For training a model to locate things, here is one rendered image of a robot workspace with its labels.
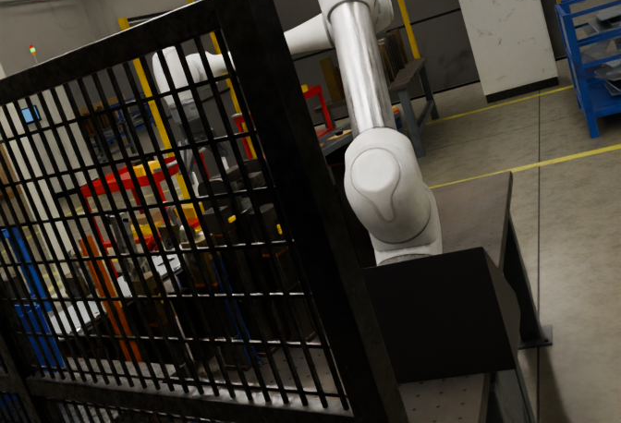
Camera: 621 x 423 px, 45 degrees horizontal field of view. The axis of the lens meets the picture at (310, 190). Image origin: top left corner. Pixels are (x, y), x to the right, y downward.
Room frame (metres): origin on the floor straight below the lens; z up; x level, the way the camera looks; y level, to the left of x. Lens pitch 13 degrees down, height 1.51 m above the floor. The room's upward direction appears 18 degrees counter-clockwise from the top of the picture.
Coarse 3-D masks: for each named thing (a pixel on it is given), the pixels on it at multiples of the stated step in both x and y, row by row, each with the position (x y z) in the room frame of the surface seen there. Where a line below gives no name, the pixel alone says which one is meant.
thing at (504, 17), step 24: (480, 0) 8.08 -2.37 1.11; (504, 0) 8.00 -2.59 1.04; (528, 0) 7.91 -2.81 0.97; (480, 24) 8.11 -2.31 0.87; (504, 24) 8.02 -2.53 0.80; (528, 24) 7.93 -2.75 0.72; (480, 48) 8.13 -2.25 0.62; (504, 48) 8.04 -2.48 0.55; (528, 48) 7.95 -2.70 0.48; (480, 72) 8.15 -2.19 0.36; (504, 72) 8.06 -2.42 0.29; (528, 72) 7.98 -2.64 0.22; (552, 72) 7.89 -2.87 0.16; (504, 96) 8.12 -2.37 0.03
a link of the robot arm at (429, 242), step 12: (432, 204) 1.65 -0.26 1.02; (432, 216) 1.61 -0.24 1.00; (432, 228) 1.60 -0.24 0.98; (372, 240) 1.63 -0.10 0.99; (420, 240) 1.58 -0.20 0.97; (432, 240) 1.60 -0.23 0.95; (384, 252) 1.62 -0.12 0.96; (396, 252) 1.60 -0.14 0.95; (408, 252) 1.58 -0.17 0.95; (420, 252) 1.58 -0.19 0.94; (432, 252) 1.60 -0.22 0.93
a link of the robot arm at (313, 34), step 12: (312, 24) 2.07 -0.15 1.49; (324, 24) 2.05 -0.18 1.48; (288, 36) 2.09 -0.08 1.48; (300, 36) 2.07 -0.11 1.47; (312, 36) 2.06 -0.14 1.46; (324, 36) 2.05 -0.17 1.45; (300, 48) 2.08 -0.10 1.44; (312, 48) 2.08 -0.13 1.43; (324, 48) 2.08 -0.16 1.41; (192, 60) 2.28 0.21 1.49; (216, 60) 2.29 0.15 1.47; (204, 72) 2.28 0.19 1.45; (216, 72) 2.29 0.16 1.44
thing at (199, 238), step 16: (192, 256) 1.83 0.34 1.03; (208, 256) 1.81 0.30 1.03; (192, 272) 1.85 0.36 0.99; (208, 272) 1.81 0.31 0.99; (208, 304) 1.85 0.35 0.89; (224, 304) 1.82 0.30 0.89; (224, 336) 1.84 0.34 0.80; (240, 336) 1.83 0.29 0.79; (224, 352) 1.85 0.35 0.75; (240, 352) 1.81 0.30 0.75
